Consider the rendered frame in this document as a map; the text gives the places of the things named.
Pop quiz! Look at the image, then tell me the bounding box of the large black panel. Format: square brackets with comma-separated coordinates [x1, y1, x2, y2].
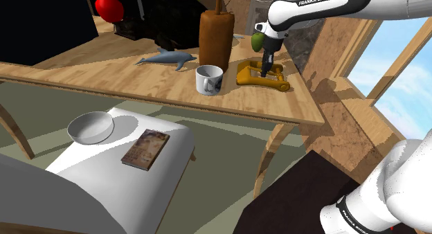
[0, 0, 100, 66]

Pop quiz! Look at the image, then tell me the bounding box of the black rounded object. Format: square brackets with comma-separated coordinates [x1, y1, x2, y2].
[144, 0, 208, 52]

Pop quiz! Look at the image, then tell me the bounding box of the white mug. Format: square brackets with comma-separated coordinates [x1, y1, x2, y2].
[195, 64, 224, 97]

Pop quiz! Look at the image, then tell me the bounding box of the white bowl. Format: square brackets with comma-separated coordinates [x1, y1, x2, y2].
[66, 111, 115, 145]

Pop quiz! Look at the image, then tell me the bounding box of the window with wooden frame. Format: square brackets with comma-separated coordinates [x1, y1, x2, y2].
[342, 17, 432, 141]

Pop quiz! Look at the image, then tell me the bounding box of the tall brown vase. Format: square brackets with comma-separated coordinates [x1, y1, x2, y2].
[198, 0, 235, 73]

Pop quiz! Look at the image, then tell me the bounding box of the brown book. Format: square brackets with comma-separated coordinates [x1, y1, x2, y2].
[120, 128, 171, 172]

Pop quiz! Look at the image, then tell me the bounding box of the wooden table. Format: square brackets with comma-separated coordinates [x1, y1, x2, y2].
[0, 15, 326, 199]

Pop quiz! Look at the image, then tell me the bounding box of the yellow hinged kitchen tool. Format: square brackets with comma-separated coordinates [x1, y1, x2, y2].
[235, 60, 291, 92]

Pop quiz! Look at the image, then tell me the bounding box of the dark robot stand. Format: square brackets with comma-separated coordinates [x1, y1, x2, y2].
[233, 150, 417, 234]

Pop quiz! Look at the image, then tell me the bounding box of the grey-blue dolphin figure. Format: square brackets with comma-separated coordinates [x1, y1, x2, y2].
[134, 47, 198, 72]

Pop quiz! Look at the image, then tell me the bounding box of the dark box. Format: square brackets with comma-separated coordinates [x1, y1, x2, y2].
[114, 18, 150, 42]

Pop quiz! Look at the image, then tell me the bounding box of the white bench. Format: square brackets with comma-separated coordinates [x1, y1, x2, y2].
[45, 107, 197, 234]

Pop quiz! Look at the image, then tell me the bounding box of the red drop-shaped object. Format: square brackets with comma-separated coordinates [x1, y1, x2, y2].
[94, 0, 125, 24]

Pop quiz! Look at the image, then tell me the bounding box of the green fruit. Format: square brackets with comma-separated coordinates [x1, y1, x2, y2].
[251, 32, 266, 53]

